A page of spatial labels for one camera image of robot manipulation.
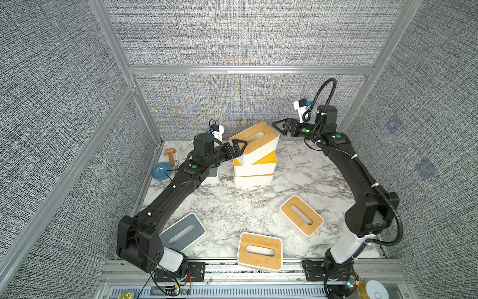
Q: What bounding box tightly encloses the bamboo lid tissue box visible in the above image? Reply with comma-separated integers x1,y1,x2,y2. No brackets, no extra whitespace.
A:
237,232,283,272
278,194,324,240
229,122,280,166
234,174,274,189

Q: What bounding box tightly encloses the grey lid tissue box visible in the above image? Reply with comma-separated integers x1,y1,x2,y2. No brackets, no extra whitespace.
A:
203,167,220,184
160,213,207,255

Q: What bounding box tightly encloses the aluminium front rail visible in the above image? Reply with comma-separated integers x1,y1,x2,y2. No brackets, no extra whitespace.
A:
93,259,419,299

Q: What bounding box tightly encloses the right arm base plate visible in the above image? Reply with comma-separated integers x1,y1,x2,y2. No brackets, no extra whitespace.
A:
301,259,358,284

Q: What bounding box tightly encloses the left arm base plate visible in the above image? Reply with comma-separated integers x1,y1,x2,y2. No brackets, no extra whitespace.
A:
153,262,206,282

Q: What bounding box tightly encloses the front grey lid tissue box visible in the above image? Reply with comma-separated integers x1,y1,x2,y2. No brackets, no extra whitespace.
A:
160,213,207,255

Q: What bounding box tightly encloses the brass round object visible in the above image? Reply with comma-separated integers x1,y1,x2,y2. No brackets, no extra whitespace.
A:
118,290,135,299

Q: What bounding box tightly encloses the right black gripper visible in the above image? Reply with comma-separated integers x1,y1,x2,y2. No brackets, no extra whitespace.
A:
274,120,325,143

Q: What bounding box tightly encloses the yellow lid tissue box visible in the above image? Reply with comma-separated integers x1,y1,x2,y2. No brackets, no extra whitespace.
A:
233,151,278,177

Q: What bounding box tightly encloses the back grey lid tissue box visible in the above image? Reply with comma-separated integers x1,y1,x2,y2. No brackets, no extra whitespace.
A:
203,167,220,184

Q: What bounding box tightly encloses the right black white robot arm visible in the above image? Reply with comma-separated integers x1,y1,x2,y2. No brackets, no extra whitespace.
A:
273,105,404,270

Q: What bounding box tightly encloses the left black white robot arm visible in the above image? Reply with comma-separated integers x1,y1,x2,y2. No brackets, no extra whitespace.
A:
117,133,248,272

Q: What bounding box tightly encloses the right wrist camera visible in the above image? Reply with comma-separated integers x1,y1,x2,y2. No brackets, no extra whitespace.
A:
293,98,312,123

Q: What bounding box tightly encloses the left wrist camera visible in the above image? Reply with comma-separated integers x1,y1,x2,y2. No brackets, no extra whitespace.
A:
209,119,224,143

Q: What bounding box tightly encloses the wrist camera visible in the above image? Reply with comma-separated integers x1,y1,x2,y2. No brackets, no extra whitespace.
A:
209,119,224,143
293,98,312,123

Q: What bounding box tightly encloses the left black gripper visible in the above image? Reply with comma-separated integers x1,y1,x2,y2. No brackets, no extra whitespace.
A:
204,139,246,169

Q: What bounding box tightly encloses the blue bowl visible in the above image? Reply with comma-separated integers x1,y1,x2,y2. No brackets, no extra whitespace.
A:
151,162,173,181

